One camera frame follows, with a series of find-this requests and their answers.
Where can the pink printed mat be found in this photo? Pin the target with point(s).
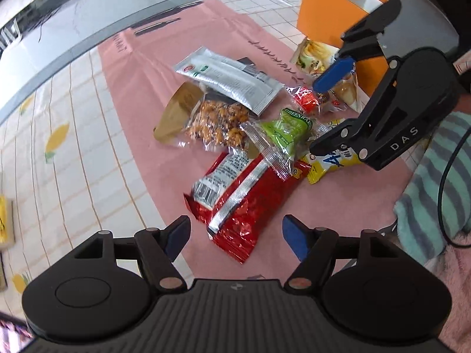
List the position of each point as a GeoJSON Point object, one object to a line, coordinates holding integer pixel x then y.
{"type": "Point", "coordinates": [154, 176]}

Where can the green snack packet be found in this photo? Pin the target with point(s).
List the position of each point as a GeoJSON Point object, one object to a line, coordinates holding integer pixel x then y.
{"type": "Point", "coordinates": [290, 128]}

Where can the person's right hand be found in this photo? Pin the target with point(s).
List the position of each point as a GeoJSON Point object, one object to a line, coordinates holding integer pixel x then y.
{"type": "Point", "coordinates": [463, 70]}

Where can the clear packet of coated nuts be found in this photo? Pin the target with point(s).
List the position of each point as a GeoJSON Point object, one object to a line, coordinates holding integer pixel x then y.
{"type": "Point", "coordinates": [217, 121]}

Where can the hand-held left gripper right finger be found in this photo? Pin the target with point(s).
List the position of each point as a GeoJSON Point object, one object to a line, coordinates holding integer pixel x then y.
{"type": "Point", "coordinates": [296, 238]}

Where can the pink fluffy clothing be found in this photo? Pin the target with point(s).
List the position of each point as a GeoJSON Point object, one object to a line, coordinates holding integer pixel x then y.
{"type": "Point", "coordinates": [454, 301]}

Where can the beige pastry packet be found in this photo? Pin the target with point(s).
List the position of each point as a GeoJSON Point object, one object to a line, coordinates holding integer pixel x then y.
{"type": "Point", "coordinates": [346, 92]}

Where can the red foil snack bag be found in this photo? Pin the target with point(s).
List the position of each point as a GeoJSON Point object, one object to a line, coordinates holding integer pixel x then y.
{"type": "Point", "coordinates": [250, 206]}

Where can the orange cardboard box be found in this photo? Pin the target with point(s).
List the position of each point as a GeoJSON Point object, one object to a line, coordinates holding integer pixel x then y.
{"type": "Point", "coordinates": [323, 11]}

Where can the yellow snack packet blue print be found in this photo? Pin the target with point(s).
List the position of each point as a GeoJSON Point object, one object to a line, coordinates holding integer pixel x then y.
{"type": "Point", "coordinates": [323, 168]}

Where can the white silver snack packet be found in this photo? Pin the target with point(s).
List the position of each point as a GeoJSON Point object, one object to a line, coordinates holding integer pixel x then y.
{"type": "Point", "coordinates": [224, 77]}

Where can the white marble counter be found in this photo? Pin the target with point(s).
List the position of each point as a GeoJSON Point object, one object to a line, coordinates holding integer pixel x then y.
{"type": "Point", "coordinates": [73, 25]}

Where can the yellow green chip packet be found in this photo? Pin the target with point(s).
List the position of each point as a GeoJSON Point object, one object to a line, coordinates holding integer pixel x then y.
{"type": "Point", "coordinates": [311, 57]}

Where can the person's right forearm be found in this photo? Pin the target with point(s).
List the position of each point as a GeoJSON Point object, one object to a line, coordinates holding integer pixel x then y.
{"type": "Point", "coordinates": [423, 198]}

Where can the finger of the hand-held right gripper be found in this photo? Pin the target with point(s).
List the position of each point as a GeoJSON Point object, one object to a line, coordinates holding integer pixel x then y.
{"type": "Point", "coordinates": [340, 140]}
{"type": "Point", "coordinates": [333, 73]}

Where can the yellow book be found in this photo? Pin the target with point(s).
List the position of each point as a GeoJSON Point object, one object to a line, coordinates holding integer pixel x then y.
{"type": "Point", "coordinates": [4, 222]}

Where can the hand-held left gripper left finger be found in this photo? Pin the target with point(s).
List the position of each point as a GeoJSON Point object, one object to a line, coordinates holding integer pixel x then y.
{"type": "Point", "coordinates": [177, 236]}

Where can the small red candy packet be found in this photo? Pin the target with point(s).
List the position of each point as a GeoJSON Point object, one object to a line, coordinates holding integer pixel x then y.
{"type": "Point", "coordinates": [307, 101]}

